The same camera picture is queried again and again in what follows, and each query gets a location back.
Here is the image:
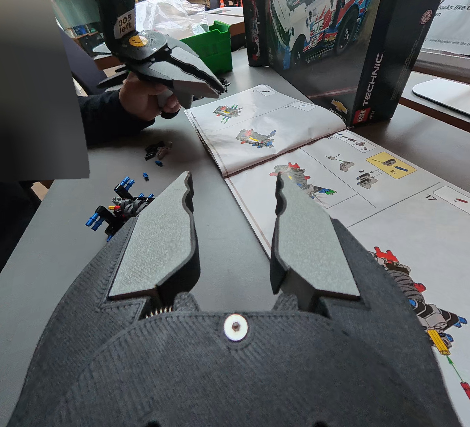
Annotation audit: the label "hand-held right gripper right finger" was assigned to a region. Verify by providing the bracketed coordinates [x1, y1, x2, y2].
[270, 172, 361, 316]

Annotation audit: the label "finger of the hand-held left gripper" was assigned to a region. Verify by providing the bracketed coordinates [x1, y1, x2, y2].
[165, 38, 226, 95]
[147, 62, 221, 109]

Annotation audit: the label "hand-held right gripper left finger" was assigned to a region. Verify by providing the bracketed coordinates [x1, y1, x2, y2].
[108, 171, 201, 316]

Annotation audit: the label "black grey lego assembly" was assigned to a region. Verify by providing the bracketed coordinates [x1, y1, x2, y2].
[85, 177, 156, 243]

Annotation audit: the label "person's left forearm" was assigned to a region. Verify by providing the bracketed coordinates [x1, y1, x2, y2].
[75, 90, 156, 149]

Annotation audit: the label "white lego instruction booklet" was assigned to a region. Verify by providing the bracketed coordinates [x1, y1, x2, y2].
[184, 84, 470, 413]

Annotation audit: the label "black lego set box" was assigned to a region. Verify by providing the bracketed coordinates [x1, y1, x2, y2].
[237, 0, 459, 128]

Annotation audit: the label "person's left hand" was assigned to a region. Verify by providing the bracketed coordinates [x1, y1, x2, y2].
[118, 73, 181, 121]

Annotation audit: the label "green plastic bin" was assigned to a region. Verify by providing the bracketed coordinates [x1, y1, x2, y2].
[179, 20, 234, 76]

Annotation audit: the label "clear plastic bags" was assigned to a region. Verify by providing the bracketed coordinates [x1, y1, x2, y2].
[135, 0, 206, 36]

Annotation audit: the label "white table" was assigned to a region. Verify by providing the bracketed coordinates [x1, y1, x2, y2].
[204, 7, 246, 49]

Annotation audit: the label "person's dark clothing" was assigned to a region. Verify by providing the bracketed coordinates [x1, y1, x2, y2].
[0, 177, 56, 273]

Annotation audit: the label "white trackpad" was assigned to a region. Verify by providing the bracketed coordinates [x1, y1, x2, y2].
[412, 78, 470, 116]

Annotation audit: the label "white printed sign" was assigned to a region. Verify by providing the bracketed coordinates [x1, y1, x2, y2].
[420, 0, 470, 57]

